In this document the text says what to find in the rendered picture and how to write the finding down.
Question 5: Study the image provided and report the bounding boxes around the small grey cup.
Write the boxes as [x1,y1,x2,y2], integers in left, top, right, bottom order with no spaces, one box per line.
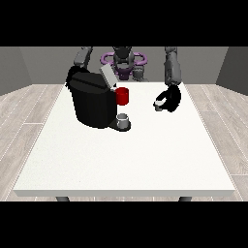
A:
[116,112,131,130]

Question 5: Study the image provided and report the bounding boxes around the grey robot trunk purple rings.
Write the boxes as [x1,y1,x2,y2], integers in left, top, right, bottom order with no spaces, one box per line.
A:
[100,46,150,83]

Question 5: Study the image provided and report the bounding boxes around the black coffee machine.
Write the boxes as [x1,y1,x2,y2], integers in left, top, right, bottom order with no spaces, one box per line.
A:
[69,72,132,133]

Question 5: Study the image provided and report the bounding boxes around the pale grey machine lid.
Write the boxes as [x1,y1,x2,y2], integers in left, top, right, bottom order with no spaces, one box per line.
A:
[99,63,118,88]

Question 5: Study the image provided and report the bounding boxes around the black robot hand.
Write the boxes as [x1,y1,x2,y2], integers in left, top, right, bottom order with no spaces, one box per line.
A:
[65,65,89,89]
[152,84,182,113]

